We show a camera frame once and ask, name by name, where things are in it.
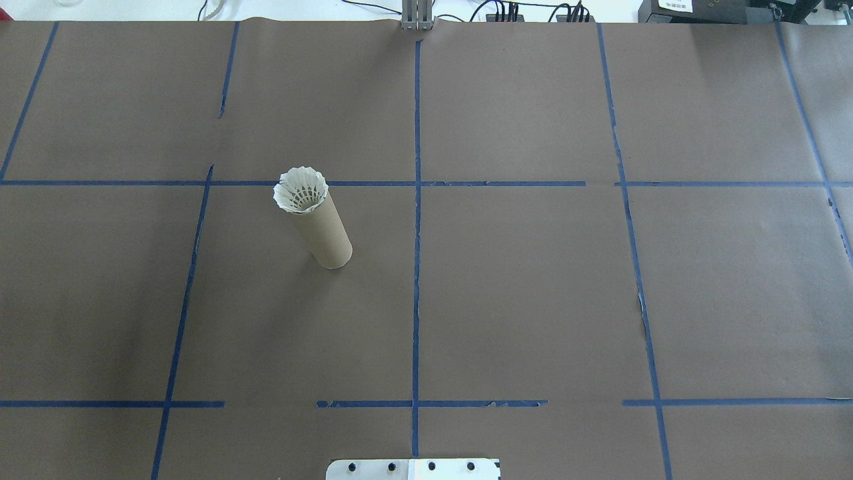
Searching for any white pedestal column with plate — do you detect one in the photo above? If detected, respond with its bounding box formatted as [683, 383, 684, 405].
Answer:
[325, 458, 502, 480]

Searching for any aluminium profile post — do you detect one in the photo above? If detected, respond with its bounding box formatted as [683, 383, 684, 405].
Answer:
[400, 0, 435, 33]

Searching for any black computer box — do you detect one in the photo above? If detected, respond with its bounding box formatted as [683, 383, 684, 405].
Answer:
[638, 0, 755, 25]

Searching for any thin black desk cable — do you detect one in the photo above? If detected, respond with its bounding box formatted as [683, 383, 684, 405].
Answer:
[342, 0, 403, 16]

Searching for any brown cardboard tube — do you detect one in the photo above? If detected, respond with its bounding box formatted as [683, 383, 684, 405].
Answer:
[277, 180, 353, 270]

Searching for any white feather shuttlecock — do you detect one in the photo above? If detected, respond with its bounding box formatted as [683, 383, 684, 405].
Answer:
[273, 166, 330, 215]

